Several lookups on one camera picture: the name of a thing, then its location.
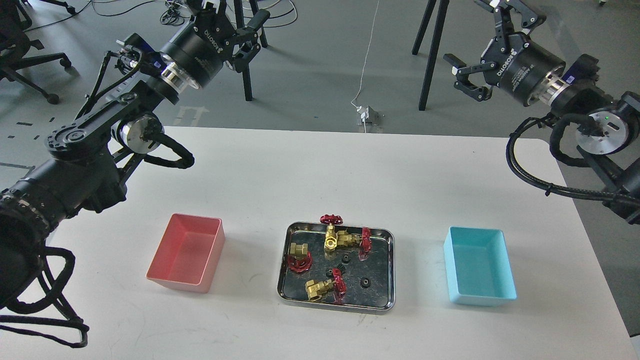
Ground black stand legs left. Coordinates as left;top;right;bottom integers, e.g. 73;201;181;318
231;0;270;101

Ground pink plastic box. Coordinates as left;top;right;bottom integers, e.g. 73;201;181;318
146;213;226;294

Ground white cable on floor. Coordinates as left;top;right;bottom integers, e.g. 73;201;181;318
350;0;381;135

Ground brass valve front red handle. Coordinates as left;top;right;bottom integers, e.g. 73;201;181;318
304;268;346;302

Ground black stand legs right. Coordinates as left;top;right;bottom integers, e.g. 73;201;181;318
411;0;450;111

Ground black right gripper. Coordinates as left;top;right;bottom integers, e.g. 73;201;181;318
443;0;566;107

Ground black stand legs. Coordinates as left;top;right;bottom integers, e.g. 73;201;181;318
411;0;450;111
231;0;270;101

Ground black office chair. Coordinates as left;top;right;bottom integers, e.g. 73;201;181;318
0;0;73;105

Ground blue plastic box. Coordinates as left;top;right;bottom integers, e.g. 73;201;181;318
443;227;518;306

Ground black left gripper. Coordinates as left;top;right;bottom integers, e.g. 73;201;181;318
160;0;270;87

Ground metal tray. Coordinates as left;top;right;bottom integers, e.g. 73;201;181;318
277;218;396;313

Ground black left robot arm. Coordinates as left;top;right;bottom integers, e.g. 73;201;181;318
1;0;270;348

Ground brass valve upright red handle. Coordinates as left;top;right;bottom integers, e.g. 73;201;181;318
320;214;348;254

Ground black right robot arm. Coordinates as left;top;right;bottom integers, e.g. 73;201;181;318
444;0;640;224

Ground black cables on floor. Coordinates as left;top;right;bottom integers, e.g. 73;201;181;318
22;0;299;29

